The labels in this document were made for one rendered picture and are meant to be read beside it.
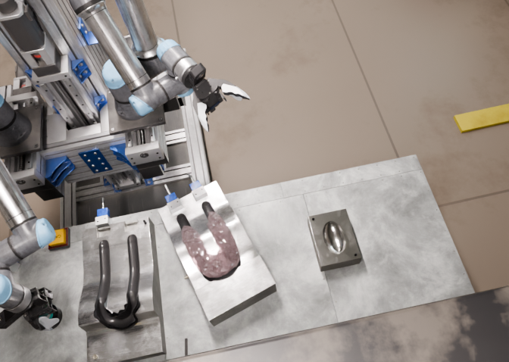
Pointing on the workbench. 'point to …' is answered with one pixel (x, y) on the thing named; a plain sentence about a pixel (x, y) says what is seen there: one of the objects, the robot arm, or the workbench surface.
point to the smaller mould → (333, 240)
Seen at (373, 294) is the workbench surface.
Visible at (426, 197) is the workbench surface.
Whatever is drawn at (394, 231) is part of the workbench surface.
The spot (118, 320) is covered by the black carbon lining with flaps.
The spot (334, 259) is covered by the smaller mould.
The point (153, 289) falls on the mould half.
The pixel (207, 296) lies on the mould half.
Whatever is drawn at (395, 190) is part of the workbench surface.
